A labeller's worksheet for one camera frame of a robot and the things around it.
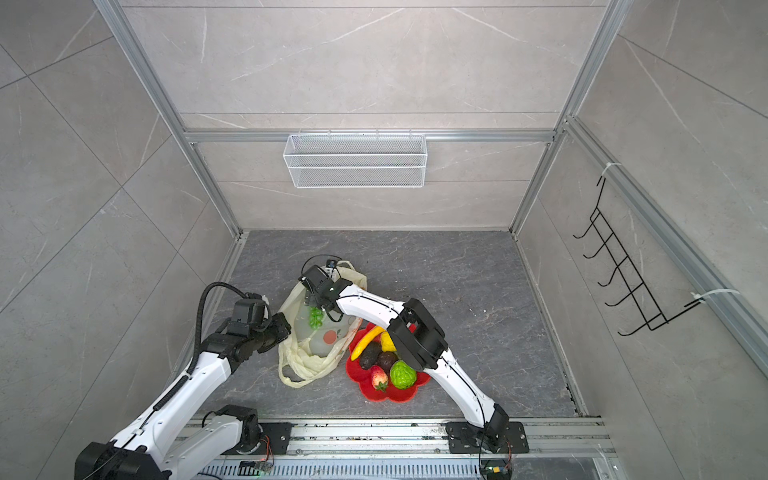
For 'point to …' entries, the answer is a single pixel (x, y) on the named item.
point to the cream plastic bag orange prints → (305, 353)
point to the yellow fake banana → (364, 340)
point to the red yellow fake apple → (379, 378)
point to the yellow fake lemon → (386, 342)
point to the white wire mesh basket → (356, 161)
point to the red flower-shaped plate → (363, 377)
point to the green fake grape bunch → (316, 316)
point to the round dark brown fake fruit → (385, 360)
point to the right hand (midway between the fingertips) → (319, 294)
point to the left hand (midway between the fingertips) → (291, 318)
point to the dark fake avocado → (370, 354)
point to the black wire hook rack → (640, 292)
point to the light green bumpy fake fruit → (402, 376)
